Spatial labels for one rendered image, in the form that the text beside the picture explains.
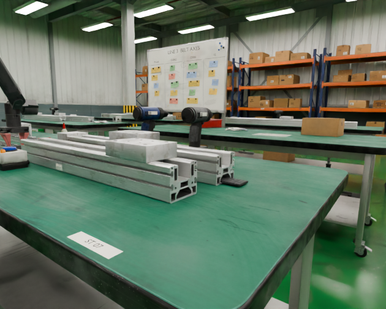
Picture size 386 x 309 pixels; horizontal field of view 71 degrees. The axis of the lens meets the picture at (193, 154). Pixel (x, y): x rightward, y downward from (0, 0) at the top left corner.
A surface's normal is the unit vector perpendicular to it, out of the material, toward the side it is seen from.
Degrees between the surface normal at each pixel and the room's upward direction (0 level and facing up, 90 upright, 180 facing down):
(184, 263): 0
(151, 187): 90
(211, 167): 90
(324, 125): 89
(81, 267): 90
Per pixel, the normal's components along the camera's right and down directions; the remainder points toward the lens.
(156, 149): 0.79, 0.11
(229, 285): 0.01, -0.99
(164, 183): -0.61, 0.12
